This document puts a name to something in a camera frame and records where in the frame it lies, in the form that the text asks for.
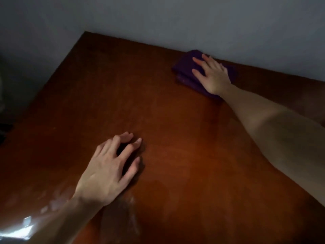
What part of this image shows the person's left hand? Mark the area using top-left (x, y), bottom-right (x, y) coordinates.
top-left (72, 131), bottom-right (143, 207)

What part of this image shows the person's right hand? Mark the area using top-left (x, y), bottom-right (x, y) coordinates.
top-left (191, 54), bottom-right (233, 97)

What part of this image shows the purple cloth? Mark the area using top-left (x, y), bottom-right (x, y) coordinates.
top-left (172, 49), bottom-right (238, 99)

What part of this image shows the person's right forearm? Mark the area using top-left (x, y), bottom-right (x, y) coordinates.
top-left (219, 85), bottom-right (325, 207)

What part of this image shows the brown wooden table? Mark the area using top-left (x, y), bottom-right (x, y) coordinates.
top-left (0, 31), bottom-right (325, 244)

